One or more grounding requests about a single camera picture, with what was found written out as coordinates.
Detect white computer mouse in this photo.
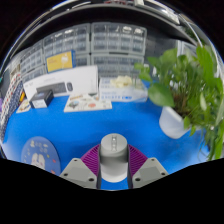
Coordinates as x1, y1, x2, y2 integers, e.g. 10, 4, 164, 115
98, 133, 130, 184

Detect cream crumpled glove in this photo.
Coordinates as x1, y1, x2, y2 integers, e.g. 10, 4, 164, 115
109, 75, 134, 89

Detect white and blue glove box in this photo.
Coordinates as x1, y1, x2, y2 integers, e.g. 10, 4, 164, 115
98, 77, 149, 103

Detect small black box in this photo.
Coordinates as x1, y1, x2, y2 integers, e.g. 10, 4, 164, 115
29, 89, 55, 109

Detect navy dotted fabric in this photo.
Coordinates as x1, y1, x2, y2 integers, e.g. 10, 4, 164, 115
0, 89, 23, 143

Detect round blue bunny mouse pad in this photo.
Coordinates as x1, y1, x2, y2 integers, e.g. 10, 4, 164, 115
20, 135, 62, 177

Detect green plant in white pot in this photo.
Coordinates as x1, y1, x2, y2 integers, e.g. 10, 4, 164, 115
134, 44, 224, 161

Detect white keyboard packaging box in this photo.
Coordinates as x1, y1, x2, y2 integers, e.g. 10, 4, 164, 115
22, 65, 100, 101

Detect red white checked fabric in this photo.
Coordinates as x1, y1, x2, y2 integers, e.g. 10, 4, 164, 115
1, 71, 22, 124

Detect printed sticker sheet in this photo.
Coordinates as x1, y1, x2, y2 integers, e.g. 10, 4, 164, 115
63, 93, 113, 113
15, 98, 32, 114

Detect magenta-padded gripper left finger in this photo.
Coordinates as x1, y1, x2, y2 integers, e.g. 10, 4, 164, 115
59, 143, 103, 190

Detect dark wall shelf unit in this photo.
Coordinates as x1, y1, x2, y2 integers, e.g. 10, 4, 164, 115
6, 0, 201, 44

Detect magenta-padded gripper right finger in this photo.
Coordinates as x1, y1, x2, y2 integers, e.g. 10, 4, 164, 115
127, 143, 170, 190

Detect yellow and blue box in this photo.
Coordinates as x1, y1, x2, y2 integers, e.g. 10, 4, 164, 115
45, 50, 77, 73

